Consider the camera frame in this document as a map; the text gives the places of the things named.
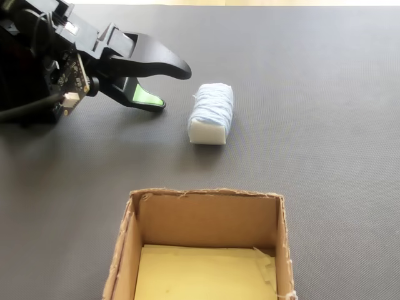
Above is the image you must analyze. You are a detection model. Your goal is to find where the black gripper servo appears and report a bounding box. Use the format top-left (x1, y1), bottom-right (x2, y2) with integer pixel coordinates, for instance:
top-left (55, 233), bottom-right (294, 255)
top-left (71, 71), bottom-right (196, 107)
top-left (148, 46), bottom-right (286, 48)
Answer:
top-left (46, 0), bottom-right (193, 113)

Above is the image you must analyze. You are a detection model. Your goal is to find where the white block blue yarn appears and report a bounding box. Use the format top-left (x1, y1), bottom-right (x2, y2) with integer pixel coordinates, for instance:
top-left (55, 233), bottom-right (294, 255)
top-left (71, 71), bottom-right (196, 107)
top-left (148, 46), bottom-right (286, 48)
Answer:
top-left (187, 82), bottom-right (234, 146)

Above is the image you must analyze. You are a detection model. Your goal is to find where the open brown cardboard box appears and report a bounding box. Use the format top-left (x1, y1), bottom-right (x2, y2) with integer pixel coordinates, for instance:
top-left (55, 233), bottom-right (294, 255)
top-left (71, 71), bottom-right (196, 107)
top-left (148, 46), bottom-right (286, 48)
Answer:
top-left (102, 187), bottom-right (298, 300)

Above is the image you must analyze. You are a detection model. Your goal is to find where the yellow paper box lining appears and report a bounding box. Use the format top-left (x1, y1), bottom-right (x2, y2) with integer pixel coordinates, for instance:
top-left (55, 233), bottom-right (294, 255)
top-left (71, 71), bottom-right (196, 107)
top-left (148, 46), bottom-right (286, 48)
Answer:
top-left (133, 245), bottom-right (279, 300)

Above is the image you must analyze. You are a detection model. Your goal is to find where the large dark grey mat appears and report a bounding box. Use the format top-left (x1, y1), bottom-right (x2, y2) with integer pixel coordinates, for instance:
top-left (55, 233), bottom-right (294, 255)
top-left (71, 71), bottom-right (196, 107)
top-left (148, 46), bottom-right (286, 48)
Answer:
top-left (0, 2), bottom-right (400, 300)

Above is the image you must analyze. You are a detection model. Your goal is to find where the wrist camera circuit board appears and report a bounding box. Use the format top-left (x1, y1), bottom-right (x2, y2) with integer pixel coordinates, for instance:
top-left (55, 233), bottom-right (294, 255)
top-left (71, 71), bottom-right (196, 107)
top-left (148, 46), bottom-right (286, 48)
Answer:
top-left (46, 51), bottom-right (101, 118)

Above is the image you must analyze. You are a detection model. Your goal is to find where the black camera cable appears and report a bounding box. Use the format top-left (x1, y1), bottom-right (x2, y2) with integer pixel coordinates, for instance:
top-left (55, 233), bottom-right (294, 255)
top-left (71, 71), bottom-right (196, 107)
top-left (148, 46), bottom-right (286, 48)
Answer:
top-left (0, 93), bottom-right (66, 123)

